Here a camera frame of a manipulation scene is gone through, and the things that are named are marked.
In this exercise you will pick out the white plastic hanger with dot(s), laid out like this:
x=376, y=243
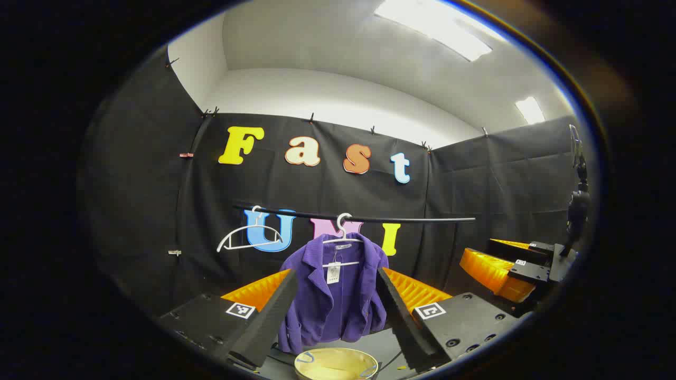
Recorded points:
x=343, y=238
x=257, y=226

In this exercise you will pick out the large ceiling light panel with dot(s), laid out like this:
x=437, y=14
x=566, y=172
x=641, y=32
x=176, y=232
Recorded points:
x=438, y=29

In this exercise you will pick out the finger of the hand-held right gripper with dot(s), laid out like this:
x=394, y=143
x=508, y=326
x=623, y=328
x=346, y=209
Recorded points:
x=528, y=272
x=515, y=252

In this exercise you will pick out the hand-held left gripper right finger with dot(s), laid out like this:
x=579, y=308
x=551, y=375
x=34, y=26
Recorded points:
x=401, y=322

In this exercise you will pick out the purple knit jacket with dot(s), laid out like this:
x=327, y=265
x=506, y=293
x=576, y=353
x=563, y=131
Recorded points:
x=317, y=295

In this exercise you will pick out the black clothes rack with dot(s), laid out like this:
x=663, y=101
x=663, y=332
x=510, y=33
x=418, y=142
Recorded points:
x=422, y=219

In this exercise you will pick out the row of black clips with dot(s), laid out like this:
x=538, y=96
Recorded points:
x=311, y=117

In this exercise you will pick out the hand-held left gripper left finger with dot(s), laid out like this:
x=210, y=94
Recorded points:
x=269, y=322

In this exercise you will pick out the small ceiling light panel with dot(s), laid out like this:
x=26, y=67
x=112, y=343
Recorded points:
x=529, y=110

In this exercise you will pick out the black backdrop cloth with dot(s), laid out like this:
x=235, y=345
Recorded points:
x=158, y=211

